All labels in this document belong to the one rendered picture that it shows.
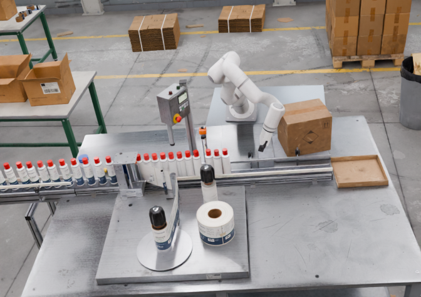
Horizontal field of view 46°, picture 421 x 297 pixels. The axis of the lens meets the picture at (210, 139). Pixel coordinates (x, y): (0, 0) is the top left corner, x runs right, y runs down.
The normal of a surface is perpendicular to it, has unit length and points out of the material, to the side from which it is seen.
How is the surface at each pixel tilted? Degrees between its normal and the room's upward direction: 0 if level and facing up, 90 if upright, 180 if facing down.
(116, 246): 0
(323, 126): 90
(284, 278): 0
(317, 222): 0
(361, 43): 90
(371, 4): 90
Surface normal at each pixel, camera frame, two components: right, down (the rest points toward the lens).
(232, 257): -0.10, -0.81
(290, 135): 0.17, 0.55
